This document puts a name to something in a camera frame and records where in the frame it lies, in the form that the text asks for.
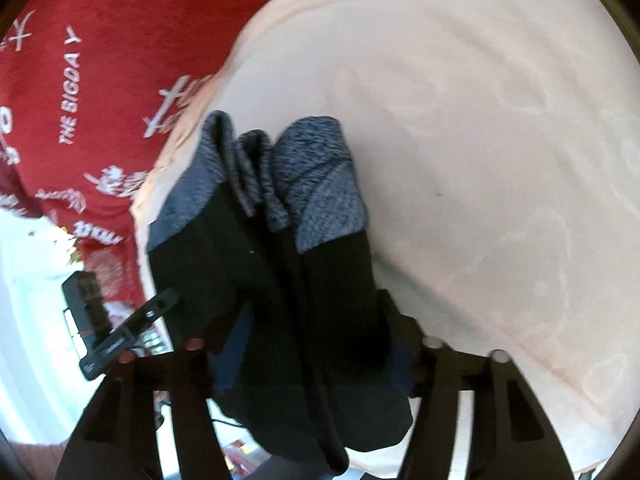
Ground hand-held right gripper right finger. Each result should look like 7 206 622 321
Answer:
374 287 577 480

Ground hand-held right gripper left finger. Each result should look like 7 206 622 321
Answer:
54 304 256 480

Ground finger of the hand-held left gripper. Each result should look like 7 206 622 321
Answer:
80 287 181 382

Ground black pants with blue-grey waistband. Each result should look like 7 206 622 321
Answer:
146 111 416 477

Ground peach blanket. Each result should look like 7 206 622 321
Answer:
131 0 637 480

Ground red printed blanket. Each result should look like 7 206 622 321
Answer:
0 0 281 311

